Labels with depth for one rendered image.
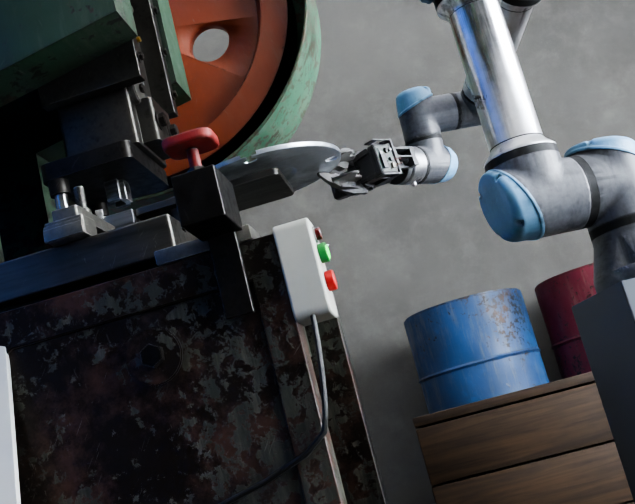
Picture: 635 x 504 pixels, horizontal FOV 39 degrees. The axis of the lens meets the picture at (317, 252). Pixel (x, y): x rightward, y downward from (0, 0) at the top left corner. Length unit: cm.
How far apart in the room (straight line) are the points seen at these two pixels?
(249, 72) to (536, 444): 96
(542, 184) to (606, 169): 11
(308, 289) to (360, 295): 364
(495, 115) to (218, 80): 78
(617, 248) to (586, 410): 43
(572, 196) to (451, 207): 350
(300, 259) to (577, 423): 74
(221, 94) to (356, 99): 314
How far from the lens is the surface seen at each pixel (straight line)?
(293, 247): 119
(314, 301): 117
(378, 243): 485
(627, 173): 144
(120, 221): 150
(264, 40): 198
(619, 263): 141
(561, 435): 173
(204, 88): 201
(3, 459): 128
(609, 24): 526
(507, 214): 137
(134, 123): 154
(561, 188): 138
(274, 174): 145
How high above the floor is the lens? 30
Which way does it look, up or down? 13 degrees up
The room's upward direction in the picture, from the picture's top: 15 degrees counter-clockwise
